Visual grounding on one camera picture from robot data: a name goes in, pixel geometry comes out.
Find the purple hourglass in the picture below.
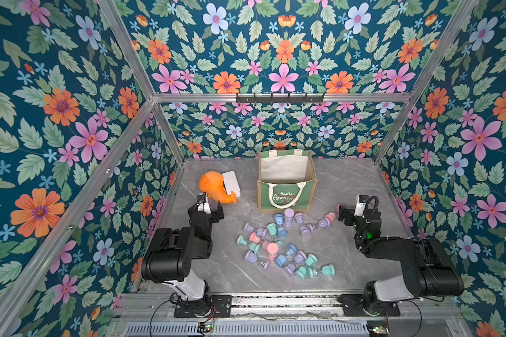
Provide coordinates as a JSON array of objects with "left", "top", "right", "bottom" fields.
[
  {"left": 299, "top": 224, "right": 316, "bottom": 237},
  {"left": 318, "top": 217, "right": 331, "bottom": 228},
  {"left": 245, "top": 251, "right": 258, "bottom": 263},
  {"left": 283, "top": 208, "right": 295, "bottom": 227}
]

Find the large pink hourglass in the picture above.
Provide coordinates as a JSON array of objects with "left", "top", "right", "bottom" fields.
[{"left": 260, "top": 242, "right": 279, "bottom": 271}]

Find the green canvas Christmas bag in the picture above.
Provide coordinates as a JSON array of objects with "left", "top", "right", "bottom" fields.
[{"left": 257, "top": 150, "right": 318, "bottom": 213}]

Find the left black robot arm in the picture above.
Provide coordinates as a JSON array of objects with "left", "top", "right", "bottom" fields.
[{"left": 141, "top": 192, "right": 224, "bottom": 302}]

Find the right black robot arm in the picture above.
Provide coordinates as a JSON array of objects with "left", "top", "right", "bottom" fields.
[{"left": 337, "top": 196, "right": 465, "bottom": 316}]

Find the green hourglass left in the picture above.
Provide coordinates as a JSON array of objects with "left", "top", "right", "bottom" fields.
[{"left": 236, "top": 234, "right": 249, "bottom": 247}]

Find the green hourglass bottom right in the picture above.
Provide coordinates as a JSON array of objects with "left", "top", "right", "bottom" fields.
[{"left": 319, "top": 264, "right": 336, "bottom": 277}]

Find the blue hourglass near bag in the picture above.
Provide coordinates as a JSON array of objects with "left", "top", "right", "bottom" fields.
[{"left": 274, "top": 213, "right": 284, "bottom": 226}]

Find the blue hourglass bottom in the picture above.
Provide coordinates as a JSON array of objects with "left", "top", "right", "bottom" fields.
[{"left": 274, "top": 254, "right": 288, "bottom": 268}]

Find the orange whale toy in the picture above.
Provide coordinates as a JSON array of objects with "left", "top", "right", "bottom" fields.
[{"left": 198, "top": 171, "right": 237, "bottom": 204}]

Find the white rectangular box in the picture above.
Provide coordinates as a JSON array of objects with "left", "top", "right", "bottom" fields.
[{"left": 222, "top": 171, "right": 241, "bottom": 198}]

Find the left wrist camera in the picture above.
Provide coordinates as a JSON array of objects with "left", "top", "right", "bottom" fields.
[{"left": 196, "top": 193, "right": 212, "bottom": 214}]

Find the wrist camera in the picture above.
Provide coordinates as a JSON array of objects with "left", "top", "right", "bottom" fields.
[
  {"left": 354, "top": 195, "right": 379, "bottom": 217},
  {"left": 196, "top": 193, "right": 212, "bottom": 214}
]

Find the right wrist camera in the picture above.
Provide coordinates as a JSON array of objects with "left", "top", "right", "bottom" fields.
[{"left": 354, "top": 195, "right": 379, "bottom": 217}]

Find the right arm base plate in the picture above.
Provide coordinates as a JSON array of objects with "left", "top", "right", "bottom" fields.
[{"left": 337, "top": 294, "right": 401, "bottom": 317}]

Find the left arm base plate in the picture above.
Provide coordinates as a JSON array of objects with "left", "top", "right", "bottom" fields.
[{"left": 174, "top": 295, "right": 233, "bottom": 319}]

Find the black hook rail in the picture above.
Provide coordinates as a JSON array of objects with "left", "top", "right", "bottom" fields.
[{"left": 235, "top": 93, "right": 325, "bottom": 105}]

